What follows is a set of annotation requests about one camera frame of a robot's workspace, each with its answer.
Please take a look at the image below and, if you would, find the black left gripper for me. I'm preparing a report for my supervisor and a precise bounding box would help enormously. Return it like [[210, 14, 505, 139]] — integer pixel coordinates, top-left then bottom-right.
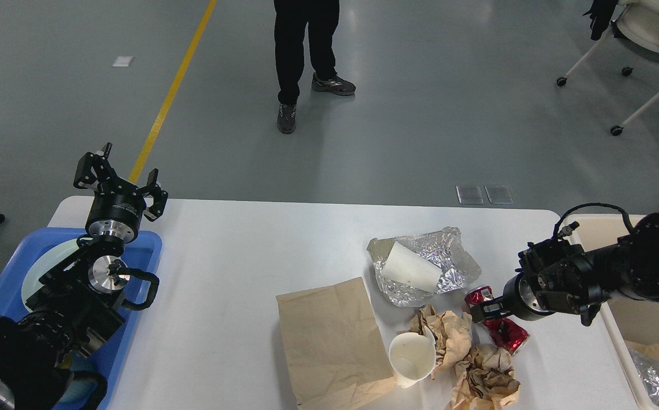
[[72, 142, 169, 244]]

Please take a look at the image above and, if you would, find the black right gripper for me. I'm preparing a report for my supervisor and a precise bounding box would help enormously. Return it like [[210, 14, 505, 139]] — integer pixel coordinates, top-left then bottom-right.
[[468, 273, 554, 323]]

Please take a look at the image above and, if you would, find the red snack wrapper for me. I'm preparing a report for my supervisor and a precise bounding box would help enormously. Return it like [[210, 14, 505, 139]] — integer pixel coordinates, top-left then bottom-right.
[[464, 286, 530, 355]]

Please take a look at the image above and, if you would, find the aluminium foil sheet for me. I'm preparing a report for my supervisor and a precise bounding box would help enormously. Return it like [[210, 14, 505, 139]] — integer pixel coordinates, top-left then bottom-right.
[[366, 227, 482, 308]]

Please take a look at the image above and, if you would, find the white paper cup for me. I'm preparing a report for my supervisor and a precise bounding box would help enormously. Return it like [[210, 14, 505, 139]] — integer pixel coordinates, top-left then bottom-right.
[[380, 241, 442, 293], [387, 332, 436, 388]]

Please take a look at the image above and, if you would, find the light green plate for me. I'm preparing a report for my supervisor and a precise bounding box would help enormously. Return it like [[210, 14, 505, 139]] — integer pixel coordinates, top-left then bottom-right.
[[21, 239, 79, 313]]

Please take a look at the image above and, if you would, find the brown paper bag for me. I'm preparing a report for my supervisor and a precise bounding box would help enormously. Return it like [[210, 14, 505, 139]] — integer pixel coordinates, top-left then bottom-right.
[[276, 277, 395, 409]]

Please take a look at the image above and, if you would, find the dark teal mug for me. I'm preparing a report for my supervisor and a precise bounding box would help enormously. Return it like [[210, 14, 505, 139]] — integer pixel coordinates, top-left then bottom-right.
[[58, 353, 96, 405]]

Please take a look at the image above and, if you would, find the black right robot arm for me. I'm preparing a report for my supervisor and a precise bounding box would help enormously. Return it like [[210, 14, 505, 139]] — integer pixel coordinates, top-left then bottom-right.
[[470, 210, 659, 326]]

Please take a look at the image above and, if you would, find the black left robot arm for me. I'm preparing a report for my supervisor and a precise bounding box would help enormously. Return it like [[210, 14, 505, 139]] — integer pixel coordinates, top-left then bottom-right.
[[0, 143, 169, 409]]

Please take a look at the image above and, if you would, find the crumpled brown paper upper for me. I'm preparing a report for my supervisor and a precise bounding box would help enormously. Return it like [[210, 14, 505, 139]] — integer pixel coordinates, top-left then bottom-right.
[[410, 304, 472, 379]]

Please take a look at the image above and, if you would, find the crumpled brown paper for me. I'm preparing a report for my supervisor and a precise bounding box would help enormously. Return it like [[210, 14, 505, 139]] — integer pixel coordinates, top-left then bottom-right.
[[410, 304, 472, 379], [446, 343, 521, 409]]

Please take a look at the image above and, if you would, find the crumpled brown paper lower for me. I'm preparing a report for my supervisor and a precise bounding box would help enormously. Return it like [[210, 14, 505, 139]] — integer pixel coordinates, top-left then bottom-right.
[[446, 343, 521, 409]]

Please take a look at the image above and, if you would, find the white paper cup upright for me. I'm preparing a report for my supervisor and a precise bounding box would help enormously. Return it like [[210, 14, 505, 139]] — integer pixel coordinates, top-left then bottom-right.
[[387, 332, 436, 388]]

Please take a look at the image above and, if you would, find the right floor outlet cover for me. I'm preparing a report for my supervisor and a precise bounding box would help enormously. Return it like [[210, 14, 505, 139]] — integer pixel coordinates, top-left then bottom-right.
[[485, 184, 514, 205]]

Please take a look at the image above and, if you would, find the floor outlet cover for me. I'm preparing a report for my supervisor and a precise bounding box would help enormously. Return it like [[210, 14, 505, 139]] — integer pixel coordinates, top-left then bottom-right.
[[455, 184, 485, 205], [485, 184, 514, 205]]

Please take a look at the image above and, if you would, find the left floor outlet cover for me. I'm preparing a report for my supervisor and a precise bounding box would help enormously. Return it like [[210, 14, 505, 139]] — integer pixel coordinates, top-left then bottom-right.
[[455, 184, 485, 205]]

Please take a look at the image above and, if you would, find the beige plastic bin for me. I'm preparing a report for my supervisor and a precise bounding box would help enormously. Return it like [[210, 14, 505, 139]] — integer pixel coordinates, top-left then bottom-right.
[[563, 214, 659, 410]]

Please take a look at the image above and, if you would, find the blue plastic tray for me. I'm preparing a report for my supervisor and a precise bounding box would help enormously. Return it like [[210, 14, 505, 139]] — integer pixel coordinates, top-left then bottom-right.
[[0, 227, 162, 409]]

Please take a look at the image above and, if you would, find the person in black trousers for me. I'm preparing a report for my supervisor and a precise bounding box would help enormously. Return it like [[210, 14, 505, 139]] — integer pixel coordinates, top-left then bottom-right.
[[273, 1, 357, 134]]

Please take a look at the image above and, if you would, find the black garment on chair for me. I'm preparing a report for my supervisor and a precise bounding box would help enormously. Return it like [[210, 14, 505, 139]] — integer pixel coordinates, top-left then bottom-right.
[[582, 0, 618, 41]]

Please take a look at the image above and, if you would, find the white rolling chair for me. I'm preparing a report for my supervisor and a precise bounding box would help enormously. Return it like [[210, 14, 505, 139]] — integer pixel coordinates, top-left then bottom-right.
[[555, 1, 659, 137]]

